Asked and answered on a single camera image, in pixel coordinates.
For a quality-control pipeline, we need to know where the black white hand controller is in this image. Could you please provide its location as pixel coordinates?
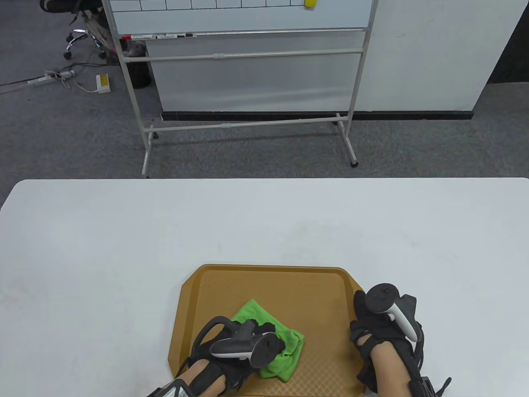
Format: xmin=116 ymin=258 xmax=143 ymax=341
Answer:
xmin=366 ymin=283 xmax=417 ymax=342
xmin=210 ymin=320 xmax=286 ymax=368

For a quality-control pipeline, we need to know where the person's right hand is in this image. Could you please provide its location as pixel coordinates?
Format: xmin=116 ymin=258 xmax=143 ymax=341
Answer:
xmin=349 ymin=289 xmax=418 ymax=352

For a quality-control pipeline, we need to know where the black white right hand controller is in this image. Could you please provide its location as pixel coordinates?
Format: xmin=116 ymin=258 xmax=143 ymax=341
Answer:
xmin=366 ymin=283 xmax=417 ymax=342

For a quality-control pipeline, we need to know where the green square towel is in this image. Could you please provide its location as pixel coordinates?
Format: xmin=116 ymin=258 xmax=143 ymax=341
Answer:
xmin=231 ymin=299 xmax=305 ymax=383

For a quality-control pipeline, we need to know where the white power strip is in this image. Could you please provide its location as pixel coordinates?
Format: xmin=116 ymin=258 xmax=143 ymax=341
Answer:
xmin=28 ymin=70 xmax=76 ymax=86

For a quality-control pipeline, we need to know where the person's right forearm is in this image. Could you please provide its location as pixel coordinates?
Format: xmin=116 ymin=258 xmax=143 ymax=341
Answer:
xmin=370 ymin=343 xmax=414 ymax=397

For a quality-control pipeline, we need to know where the black office chair chrome base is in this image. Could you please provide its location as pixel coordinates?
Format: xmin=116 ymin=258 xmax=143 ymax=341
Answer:
xmin=40 ymin=0 xmax=112 ymax=62

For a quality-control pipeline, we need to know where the white rolling whiteboard stand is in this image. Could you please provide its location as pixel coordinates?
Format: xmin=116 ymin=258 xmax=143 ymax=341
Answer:
xmin=100 ymin=0 xmax=379 ymax=179

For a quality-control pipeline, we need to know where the black left wrist sensor module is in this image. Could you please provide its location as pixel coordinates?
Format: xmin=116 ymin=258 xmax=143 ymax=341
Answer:
xmin=147 ymin=378 xmax=195 ymax=397

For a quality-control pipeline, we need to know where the black waste bin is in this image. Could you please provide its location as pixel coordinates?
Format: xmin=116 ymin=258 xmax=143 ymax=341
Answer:
xmin=124 ymin=41 xmax=151 ymax=88

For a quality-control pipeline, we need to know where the white floor cable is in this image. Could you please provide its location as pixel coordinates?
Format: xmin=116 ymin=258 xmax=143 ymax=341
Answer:
xmin=62 ymin=78 xmax=98 ymax=93

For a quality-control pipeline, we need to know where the black floor cable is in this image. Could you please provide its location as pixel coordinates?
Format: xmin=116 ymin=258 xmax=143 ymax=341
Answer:
xmin=0 ymin=61 xmax=109 ymax=88

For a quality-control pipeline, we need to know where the black glove cable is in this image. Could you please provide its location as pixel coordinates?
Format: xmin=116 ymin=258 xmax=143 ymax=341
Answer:
xmin=410 ymin=320 xmax=426 ymax=376
xmin=178 ymin=316 xmax=233 ymax=378

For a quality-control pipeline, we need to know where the brown plastic food tray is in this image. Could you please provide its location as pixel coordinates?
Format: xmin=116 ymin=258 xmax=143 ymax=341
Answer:
xmin=167 ymin=264 xmax=368 ymax=397

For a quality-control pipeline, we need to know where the black white left hand controller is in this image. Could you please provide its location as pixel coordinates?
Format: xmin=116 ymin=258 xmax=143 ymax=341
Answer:
xmin=210 ymin=320 xmax=286 ymax=368

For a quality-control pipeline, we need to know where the person's left hand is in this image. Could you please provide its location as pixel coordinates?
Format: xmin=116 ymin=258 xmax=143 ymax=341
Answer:
xmin=188 ymin=316 xmax=286 ymax=390

